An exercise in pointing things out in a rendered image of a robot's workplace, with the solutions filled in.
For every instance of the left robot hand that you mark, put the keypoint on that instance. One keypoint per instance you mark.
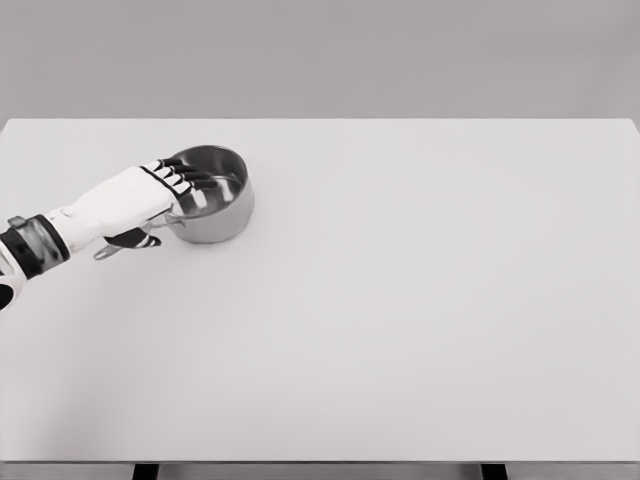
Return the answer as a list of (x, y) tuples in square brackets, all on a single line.
[(137, 194)]

